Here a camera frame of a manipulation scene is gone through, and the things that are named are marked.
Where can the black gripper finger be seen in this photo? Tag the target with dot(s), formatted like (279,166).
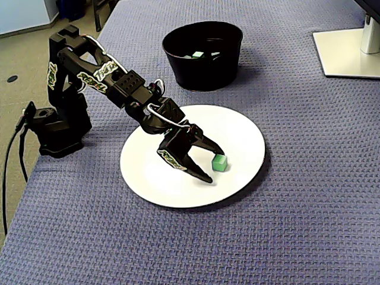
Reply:
(209,144)
(197,170)

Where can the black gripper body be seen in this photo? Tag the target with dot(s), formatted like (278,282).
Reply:
(177,144)

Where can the green foam cube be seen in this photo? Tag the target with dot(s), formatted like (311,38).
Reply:
(219,163)
(197,55)

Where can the white round plate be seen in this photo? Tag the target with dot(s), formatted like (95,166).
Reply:
(231,127)

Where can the black metal pot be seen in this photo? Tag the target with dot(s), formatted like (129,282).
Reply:
(205,74)

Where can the blue waffle cloth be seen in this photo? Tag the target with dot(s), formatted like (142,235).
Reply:
(297,178)

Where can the silver monitor stand base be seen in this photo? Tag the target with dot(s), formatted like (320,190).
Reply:
(341,53)

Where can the blue container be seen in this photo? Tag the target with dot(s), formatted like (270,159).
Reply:
(71,9)

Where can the black round floor cover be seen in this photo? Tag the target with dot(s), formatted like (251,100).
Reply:
(12,79)

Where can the silver monitor stand column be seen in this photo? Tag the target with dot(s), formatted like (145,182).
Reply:
(371,35)

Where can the black monitor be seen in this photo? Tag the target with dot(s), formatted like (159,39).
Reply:
(374,6)

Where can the dark furniture frame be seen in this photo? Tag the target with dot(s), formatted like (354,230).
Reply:
(98,15)

